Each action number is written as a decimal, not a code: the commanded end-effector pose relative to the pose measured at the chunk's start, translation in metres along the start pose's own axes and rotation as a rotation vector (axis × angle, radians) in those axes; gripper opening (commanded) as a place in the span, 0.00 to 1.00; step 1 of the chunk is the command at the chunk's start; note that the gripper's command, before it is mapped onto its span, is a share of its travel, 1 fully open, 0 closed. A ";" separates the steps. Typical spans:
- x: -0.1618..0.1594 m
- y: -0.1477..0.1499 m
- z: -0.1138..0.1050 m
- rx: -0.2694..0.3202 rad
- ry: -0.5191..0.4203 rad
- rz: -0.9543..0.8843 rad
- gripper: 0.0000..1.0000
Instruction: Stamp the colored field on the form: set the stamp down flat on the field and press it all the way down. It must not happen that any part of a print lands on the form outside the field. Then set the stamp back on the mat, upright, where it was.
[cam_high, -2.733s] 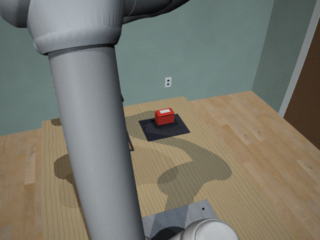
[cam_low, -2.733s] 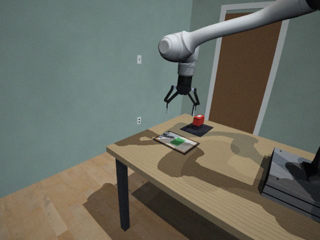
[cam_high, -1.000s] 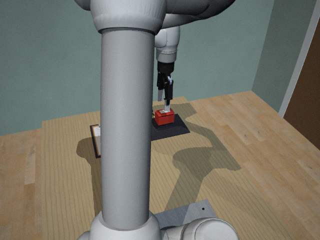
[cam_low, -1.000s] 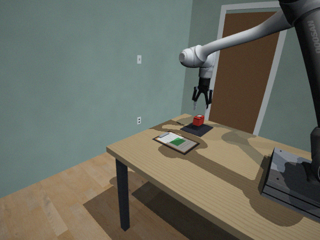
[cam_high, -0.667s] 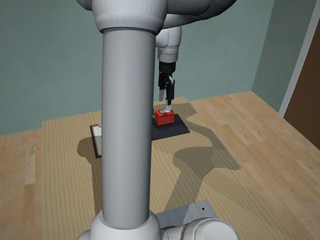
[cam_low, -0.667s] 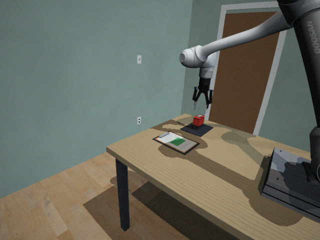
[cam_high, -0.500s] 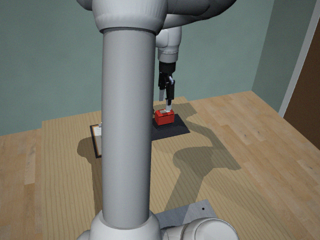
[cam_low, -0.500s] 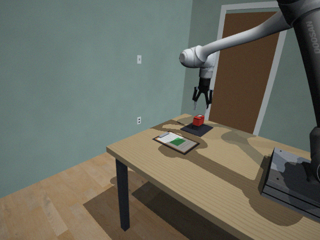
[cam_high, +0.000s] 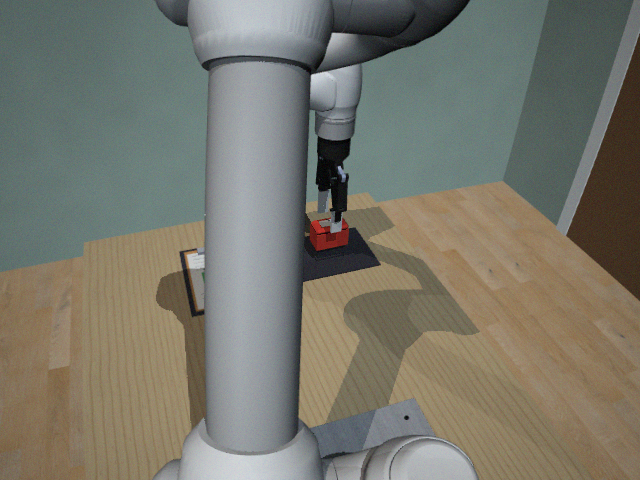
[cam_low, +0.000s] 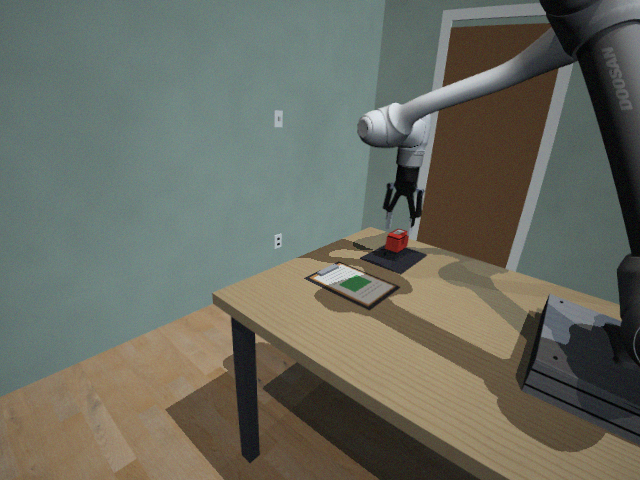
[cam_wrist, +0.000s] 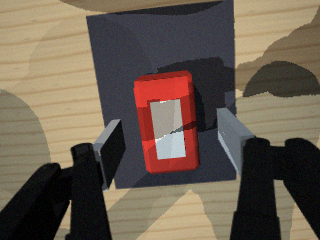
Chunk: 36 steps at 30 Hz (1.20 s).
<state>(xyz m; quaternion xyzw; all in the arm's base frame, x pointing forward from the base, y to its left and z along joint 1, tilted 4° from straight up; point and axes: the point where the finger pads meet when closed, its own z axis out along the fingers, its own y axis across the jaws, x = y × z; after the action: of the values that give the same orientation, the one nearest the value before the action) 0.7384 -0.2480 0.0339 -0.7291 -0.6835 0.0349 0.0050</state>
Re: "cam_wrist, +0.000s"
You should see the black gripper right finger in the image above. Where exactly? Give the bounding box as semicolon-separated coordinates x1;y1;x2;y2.
217;108;320;240

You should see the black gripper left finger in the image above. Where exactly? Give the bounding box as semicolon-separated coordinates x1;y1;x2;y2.
0;119;126;240

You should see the red self-inking stamp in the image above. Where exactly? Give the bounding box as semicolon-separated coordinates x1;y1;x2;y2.
134;70;200;174

